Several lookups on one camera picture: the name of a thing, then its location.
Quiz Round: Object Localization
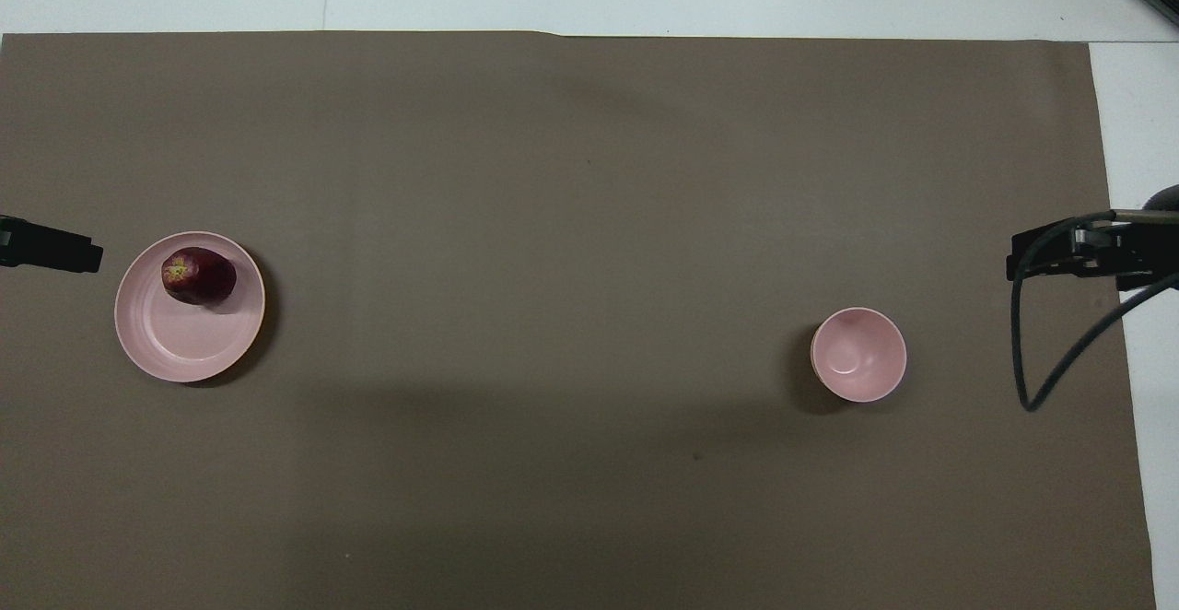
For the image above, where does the dark red apple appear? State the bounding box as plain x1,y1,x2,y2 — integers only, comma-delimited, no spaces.
161,247,238,306

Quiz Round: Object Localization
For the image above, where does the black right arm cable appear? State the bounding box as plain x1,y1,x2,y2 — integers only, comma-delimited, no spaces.
1010,209,1179,412

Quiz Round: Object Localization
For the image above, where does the pink plate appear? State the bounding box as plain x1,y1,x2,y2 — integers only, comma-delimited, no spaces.
114,230,267,384

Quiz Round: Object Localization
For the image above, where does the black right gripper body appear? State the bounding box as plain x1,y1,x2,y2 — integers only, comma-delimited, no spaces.
1073,219,1179,293

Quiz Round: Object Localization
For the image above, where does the brown table mat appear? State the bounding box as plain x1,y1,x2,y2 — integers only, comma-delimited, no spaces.
0,31,1158,610

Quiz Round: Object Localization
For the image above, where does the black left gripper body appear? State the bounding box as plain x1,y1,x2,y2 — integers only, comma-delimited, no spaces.
0,214,43,268

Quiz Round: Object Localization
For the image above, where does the pink bowl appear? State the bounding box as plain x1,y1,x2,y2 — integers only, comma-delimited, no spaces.
811,307,908,404

